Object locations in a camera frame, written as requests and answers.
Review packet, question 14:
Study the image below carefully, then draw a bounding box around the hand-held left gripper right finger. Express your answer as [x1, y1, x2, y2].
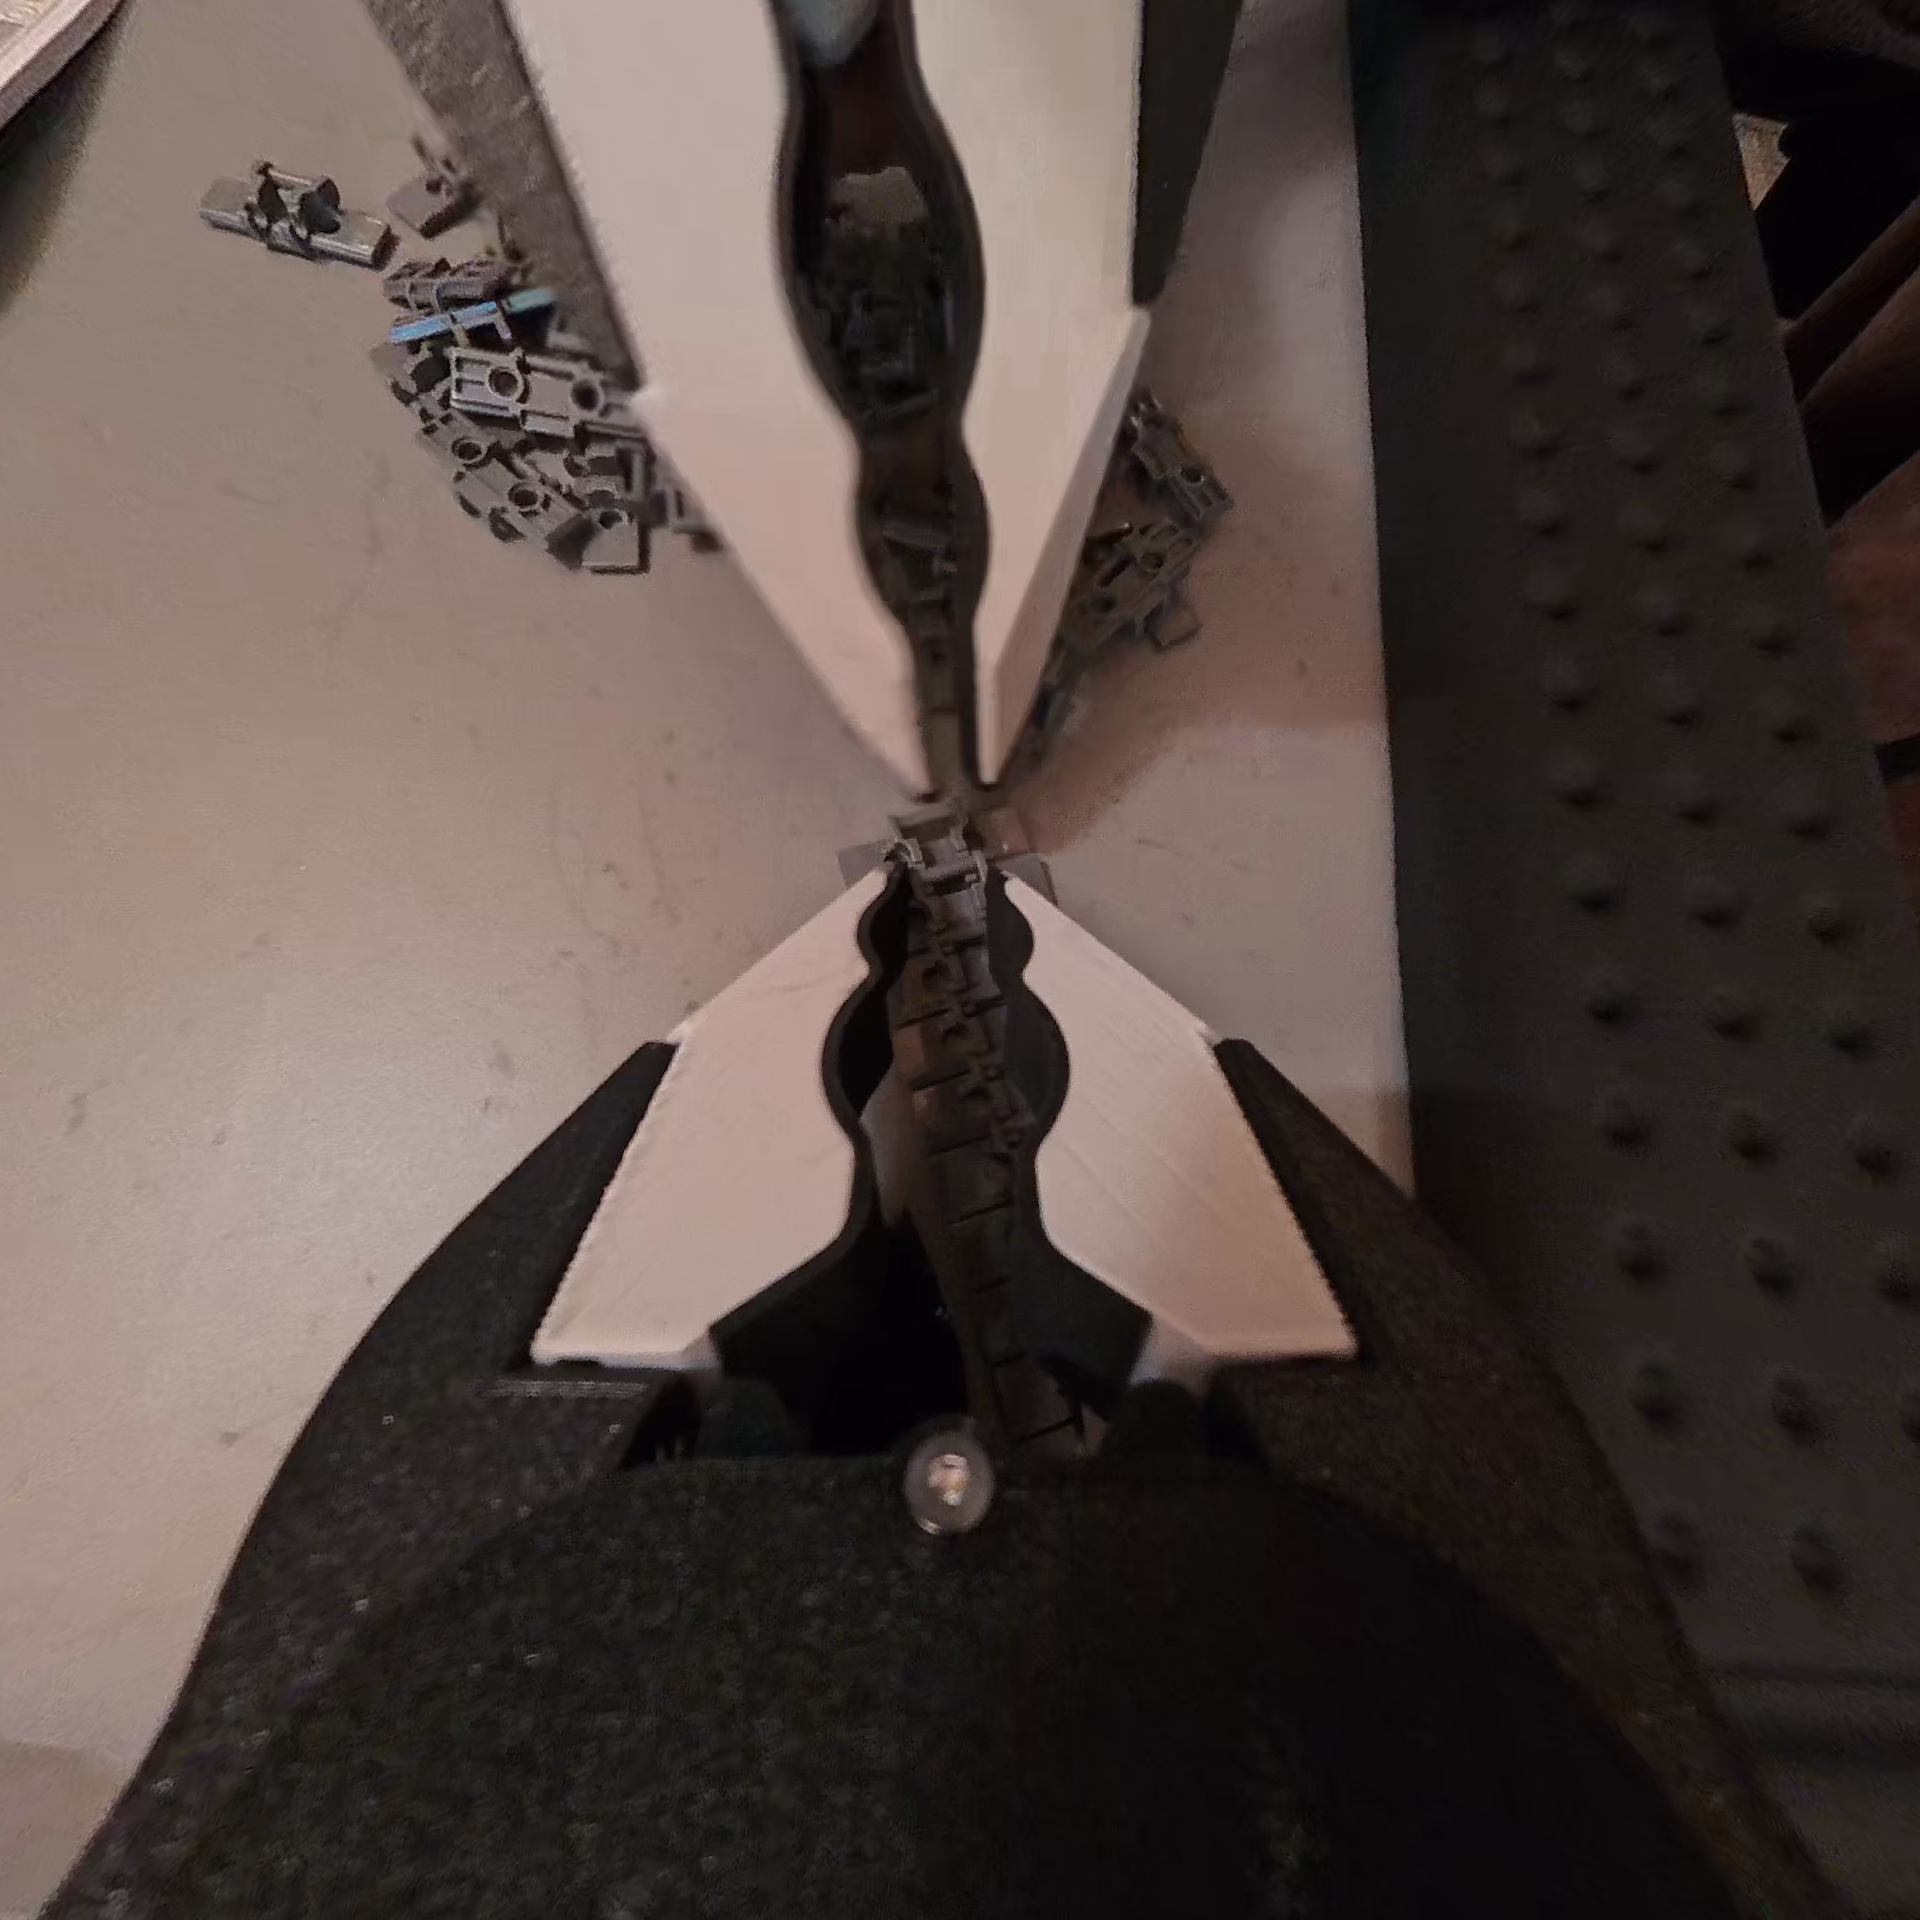
[995, 872, 1357, 1381]

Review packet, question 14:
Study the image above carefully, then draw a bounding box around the grey desk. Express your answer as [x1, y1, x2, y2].
[0, 0, 1418, 1920]

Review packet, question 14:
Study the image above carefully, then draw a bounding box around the grey toy track chain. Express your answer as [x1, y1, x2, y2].
[868, 841, 1085, 1459]

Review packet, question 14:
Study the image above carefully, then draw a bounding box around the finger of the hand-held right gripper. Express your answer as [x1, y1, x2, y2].
[898, 0, 1159, 783]
[499, 0, 939, 793]

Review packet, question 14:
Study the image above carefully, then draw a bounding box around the single grey track link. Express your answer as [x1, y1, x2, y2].
[836, 798, 1062, 904]
[196, 159, 399, 273]

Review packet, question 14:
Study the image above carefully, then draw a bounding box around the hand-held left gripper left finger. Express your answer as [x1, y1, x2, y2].
[528, 872, 902, 1375]

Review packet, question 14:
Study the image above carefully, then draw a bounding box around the pile of grey track pieces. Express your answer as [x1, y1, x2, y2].
[371, 132, 1235, 726]

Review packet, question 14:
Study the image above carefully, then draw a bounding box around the building instruction booklet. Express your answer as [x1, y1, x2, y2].
[0, 0, 134, 132]

